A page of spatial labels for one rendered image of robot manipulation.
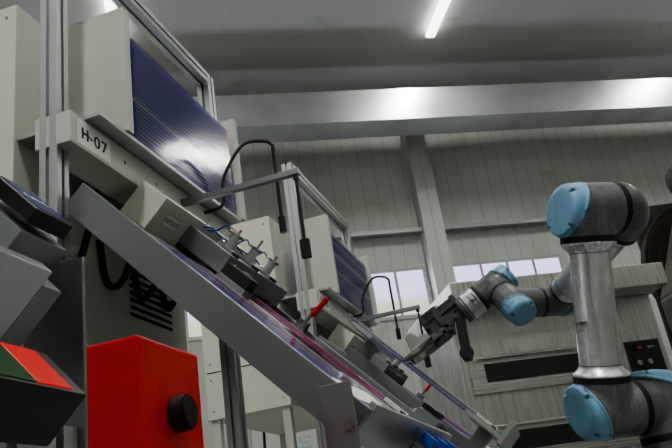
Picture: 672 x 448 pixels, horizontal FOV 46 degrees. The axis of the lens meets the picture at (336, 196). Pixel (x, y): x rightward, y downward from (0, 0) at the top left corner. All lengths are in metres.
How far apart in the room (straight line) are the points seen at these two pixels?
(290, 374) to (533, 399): 4.01
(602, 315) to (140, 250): 0.94
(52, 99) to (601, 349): 1.22
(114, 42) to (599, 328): 1.21
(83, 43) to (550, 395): 4.03
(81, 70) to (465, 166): 10.54
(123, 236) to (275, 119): 9.06
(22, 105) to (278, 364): 0.83
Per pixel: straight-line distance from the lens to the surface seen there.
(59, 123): 1.61
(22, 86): 1.81
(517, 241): 11.88
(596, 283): 1.72
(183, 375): 0.95
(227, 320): 1.33
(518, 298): 2.00
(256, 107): 10.56
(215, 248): 1.75
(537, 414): 5.20
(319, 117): 10.58
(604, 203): 1.73
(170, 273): 1.40
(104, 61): 1.82
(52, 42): 1.72
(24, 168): 1.72
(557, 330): 5.39
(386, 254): 11.19
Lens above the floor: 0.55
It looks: 24 degrees up
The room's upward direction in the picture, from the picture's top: 9 degrees counter-clockwise
